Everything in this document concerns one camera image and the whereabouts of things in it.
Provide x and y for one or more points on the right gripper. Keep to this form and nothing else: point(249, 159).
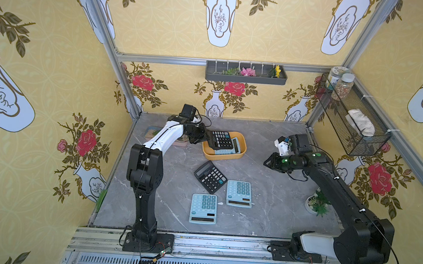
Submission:
point(272, 162)

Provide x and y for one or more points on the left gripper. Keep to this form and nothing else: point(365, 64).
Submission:
point(204, 137)

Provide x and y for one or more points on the black calculator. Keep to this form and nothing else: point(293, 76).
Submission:
point(210, 177)
point(219, 140)

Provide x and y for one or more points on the yellow storage box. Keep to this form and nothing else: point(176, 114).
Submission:
point(210, 154)

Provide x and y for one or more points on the teal calculator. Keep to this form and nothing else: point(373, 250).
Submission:
point(203, 209)
point(234, 150)
point(239, 194)

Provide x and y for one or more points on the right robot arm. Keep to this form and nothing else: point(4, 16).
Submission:
point(366, 239)

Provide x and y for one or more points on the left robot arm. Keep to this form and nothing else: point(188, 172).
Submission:
point(145, 171)

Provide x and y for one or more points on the small potted green plant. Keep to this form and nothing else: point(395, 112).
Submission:
point(317, 204)

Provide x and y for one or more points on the pink artificial flower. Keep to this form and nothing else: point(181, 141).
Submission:
point(248, 72)

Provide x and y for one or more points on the white crumpled cloth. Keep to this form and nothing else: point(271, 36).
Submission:
point(360, 122)

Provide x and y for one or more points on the glass jar with beans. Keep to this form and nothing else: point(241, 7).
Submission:
point(343, 86)

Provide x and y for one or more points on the yellow artificial flower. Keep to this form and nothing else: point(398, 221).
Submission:
point(277, 71)

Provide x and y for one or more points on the glass jar white lid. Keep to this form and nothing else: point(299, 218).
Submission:
point(335, 75)

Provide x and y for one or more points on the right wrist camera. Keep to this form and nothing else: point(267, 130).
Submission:
point(297, 144)

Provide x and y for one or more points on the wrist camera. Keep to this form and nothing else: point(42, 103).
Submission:
point(189, 114)
point(297, 144)

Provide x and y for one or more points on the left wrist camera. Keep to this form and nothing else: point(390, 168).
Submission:
point(189, 114)

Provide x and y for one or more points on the grey wall shelf tray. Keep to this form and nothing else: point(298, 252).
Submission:
point(229, 71)

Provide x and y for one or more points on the black wire wall basket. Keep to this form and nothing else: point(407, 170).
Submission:
point(346, 124)

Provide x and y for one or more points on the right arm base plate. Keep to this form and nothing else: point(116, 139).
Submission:
point(288, 251)

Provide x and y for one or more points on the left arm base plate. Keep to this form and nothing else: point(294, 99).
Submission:
point(160, 242)

